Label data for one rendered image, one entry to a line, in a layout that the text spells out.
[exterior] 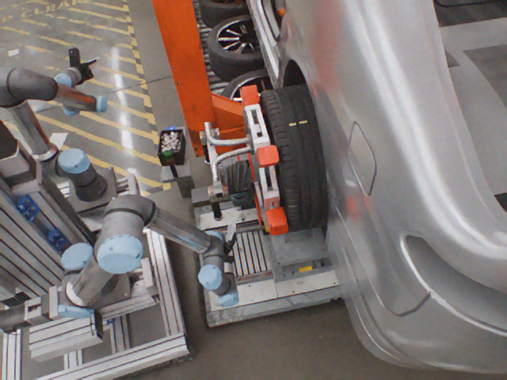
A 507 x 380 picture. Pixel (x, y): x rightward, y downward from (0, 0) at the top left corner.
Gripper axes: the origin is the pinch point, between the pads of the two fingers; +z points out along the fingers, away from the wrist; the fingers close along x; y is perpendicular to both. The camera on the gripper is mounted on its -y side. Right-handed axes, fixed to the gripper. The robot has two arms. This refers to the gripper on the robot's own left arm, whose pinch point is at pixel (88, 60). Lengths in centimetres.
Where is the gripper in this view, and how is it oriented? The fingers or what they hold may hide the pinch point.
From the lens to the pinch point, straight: 231.4
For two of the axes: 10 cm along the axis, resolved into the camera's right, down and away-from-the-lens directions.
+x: 9.7, -1.9, -1.5
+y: 2.4, 8.3, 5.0
